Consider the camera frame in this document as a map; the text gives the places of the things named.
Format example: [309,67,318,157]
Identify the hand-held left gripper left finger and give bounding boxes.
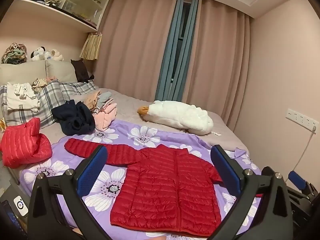
[27,145,110,240]

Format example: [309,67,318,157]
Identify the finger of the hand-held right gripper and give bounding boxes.
[287,171,315,195]

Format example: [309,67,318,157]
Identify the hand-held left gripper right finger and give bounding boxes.
[210,144,293,240]

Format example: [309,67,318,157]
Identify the red down jacket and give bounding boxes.
[64,138,224,238]
[0,117,53,169]

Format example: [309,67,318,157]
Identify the folded white clothes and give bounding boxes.
[6,82,41,112]

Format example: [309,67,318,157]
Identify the brown patterned clothes pile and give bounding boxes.
[1,43,27,64]

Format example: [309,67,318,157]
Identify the dark navy garment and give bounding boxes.
[51,99,96,136]

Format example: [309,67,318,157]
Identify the pink garment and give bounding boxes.
[94,102,118,132]

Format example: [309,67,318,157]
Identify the purple floral blanket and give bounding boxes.
[21,119,262,240]

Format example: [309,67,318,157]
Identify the white power outlet strip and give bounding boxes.
[286,108,320,130]

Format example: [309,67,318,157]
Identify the white puffer jacket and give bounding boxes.
[137,100,222,137]

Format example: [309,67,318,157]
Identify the tan garment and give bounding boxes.
[84,91,102,109]

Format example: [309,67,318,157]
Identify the grey garment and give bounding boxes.
[97,92,113,108]

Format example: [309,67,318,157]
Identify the folded red down jacket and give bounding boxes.
[0,117,53,169]

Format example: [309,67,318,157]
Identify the pale pink folded cloth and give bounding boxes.
[0,87,250,188]

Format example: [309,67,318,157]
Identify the white device with round logo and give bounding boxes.
[14,195,29,217]

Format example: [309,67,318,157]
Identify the cartoon print cloth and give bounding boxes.
[31,78,54,93]

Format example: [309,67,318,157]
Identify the black garment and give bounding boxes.
[71,59,95,83]

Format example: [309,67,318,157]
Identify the beige headboard cushion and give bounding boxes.
[46,59,78,83]
[0,60,48,85]

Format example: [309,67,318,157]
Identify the pink curtain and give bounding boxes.
[175,0,252,130]
[94,0,180,100]

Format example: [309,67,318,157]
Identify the cream plush toy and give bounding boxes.
[50,49,64,62]

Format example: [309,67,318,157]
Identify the pleated beige lamp shade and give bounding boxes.
[79,32,103,61]

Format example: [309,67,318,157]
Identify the blue-grey curtain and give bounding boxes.
[155,0,199,103]

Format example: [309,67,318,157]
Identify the black and white plush dog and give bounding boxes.
[30,46,46,62]

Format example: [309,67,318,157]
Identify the white cable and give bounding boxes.
[291,127,316,173]

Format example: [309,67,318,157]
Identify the white wall shelf cabinet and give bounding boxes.
[7,0,113,33]

